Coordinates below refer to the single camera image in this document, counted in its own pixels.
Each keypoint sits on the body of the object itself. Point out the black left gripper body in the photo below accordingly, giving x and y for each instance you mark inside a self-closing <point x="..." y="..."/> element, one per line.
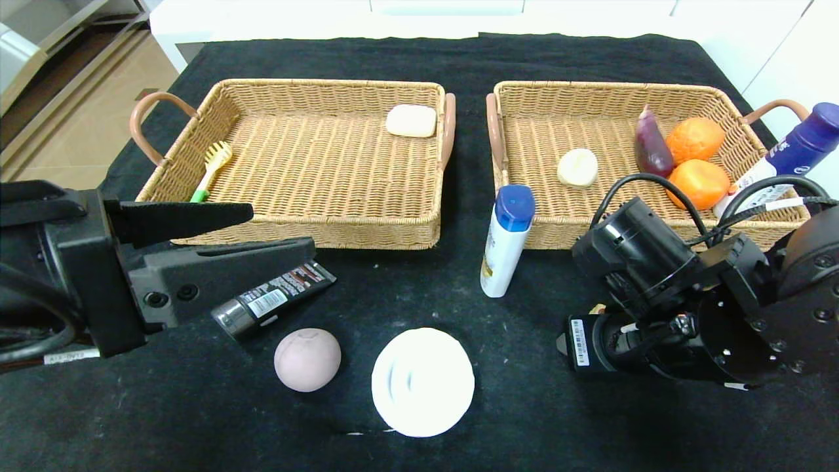
<point x="88" y="272"/>

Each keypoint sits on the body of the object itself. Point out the black tablecloth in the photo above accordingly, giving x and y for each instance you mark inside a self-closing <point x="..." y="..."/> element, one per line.
<point x="459" y="452"/>

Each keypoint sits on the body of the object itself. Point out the white bottle with blue cap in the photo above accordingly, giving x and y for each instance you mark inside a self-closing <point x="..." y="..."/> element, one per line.
<point x="505" y="249"/>

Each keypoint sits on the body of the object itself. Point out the yellow green dish brush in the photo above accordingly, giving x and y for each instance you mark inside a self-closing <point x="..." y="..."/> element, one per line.
<point x="219" y="156"/>

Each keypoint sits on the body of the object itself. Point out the cream toy bun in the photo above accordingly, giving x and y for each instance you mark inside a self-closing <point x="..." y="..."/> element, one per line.
<point x="578" y="168"/>

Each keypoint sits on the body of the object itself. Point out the smooth orange fruit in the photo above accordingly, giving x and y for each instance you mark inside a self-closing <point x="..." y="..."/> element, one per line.
<point x="704" y="180"/>

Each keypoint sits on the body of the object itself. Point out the white soap bar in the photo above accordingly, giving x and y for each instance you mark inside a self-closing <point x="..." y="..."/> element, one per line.
<point x="411" y="121"/>

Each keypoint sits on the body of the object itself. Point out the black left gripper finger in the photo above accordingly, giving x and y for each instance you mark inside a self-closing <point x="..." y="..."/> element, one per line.
<point x="174" y="219"/>
<point x="213" y="272"/>

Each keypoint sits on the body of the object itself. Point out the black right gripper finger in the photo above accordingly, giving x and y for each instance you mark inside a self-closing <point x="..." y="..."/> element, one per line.
<point x="562" y="344"/>

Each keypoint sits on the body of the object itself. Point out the pink round ball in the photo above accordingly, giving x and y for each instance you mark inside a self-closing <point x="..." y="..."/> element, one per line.
<point x="308" y="360"/>

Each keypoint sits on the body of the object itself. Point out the black cosmetic tube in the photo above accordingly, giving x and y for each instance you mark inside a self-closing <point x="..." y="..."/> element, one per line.
<point x="275" y="298"/>

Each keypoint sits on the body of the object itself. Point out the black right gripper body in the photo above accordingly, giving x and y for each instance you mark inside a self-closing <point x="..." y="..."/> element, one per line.
<point x="579" y="343"/>

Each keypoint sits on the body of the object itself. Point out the grey metal shelf unit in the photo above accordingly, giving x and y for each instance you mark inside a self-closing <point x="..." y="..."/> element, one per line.
<point x="65" y="59"/>

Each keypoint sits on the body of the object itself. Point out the purple toy eggplant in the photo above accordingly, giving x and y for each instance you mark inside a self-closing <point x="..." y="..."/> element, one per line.
<point x="652" y="151"/>

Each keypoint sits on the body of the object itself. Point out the white bottle with purple cap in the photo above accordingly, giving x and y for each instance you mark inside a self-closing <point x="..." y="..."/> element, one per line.
<point x="796" y="147"/>

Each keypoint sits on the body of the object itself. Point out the wicker basket with toy food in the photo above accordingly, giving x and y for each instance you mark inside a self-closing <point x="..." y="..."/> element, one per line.
<point x="557" y="131"/>

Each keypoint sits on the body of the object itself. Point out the wicker basket with dish brush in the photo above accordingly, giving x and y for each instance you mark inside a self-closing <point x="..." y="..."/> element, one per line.
<point x="328" y="170"/>

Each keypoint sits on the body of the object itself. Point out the rough orange fruit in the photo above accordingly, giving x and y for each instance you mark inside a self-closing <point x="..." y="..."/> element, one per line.
<point x="695" y="138"/>

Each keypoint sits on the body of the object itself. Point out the white round container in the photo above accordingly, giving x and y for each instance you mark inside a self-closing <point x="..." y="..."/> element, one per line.
<point x="423" y="383"/>

